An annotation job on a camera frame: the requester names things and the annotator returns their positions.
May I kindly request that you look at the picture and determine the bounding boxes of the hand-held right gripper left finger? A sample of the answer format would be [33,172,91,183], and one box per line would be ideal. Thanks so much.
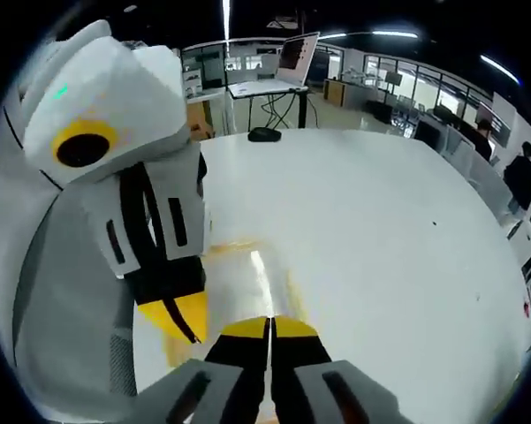
[132,315,273,424]

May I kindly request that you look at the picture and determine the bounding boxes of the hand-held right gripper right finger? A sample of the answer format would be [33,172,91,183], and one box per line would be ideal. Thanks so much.
[271,315,415,424]

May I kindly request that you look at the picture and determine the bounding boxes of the clear plastic box yellow rim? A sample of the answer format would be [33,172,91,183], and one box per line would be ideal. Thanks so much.
[158,238,322,370]

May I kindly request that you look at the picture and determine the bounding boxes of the black oval device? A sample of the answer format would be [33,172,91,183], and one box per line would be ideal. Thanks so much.
[247,126,284,144]

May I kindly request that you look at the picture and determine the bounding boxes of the white standing desk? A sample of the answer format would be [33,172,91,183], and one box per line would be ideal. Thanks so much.
[225,84,320,134]

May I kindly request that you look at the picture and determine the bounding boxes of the open silver laptop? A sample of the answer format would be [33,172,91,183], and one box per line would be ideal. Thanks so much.
[228,31,322,99]

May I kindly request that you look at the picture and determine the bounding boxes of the wooden cabinet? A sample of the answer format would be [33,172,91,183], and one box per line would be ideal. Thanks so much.
[323,78,346,108]

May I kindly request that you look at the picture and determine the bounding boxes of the black hanging cables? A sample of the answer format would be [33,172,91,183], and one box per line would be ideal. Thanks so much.
[259,90,302,130]

